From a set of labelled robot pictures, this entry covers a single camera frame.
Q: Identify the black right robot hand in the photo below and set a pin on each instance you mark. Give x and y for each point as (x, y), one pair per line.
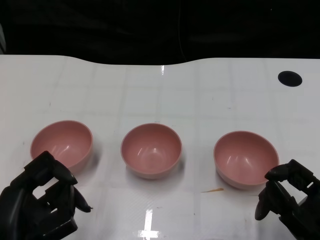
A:
(310, 220)

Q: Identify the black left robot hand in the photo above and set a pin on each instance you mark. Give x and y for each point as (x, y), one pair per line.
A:
(15, 207)

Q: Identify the pink plastic bowl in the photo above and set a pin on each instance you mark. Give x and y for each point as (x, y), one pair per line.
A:
(245, 155)
(151, 150)
(62, 142)

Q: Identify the thin orange sliver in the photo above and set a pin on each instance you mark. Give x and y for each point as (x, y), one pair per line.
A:
(215, 190)

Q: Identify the black round desk grommet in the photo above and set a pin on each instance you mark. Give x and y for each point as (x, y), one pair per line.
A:
(290, 78)

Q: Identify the black backdrop cloth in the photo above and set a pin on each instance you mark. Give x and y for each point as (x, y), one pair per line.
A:
(100, 25)

